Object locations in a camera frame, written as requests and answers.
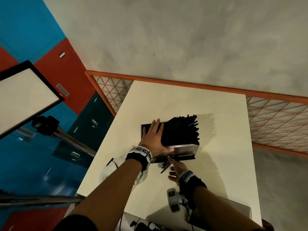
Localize person's right forearm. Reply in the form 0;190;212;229
192;186;264;231

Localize person's left hand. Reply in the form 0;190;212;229
139;118;174;157

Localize metal light stand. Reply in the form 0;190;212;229
32;115;97;158

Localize person's right hand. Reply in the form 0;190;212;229
167;156;187;183

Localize black sleeve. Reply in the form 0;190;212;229
53;214;98;231

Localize black left wrist band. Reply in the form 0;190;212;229
125;146;153;173

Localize white wrist camera unit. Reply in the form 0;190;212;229
167;188;181;213

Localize orange mesh fence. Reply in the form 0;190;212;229
85;70;308;158

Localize black right wrist band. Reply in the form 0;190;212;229
178;170;207;205

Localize white light panel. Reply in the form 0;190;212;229
0;60;65;140

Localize tangle of black cables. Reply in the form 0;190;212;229
119;213;194;231

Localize dark metal stand bar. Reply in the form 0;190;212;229
0;189;86;210

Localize bundle of black straws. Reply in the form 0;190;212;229
160;114;200;146

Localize person's left forearm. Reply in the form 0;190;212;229
64;159;143;231

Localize red locker door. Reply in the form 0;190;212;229
33;38;97;116

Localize black wrist band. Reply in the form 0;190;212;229
125;146;153;173
178;170;207;205

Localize blue locker doors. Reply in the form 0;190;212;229
0;0;67;64

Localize black glossy straw box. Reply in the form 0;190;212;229
141;121;200;164

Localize white crumpled cloth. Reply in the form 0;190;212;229
100;157;149;186

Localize teal locker doors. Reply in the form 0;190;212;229
51;90;115;169

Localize loose black straws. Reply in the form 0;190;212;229
160;155;179;174

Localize thin black cable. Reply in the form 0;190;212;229
106;158;119;169

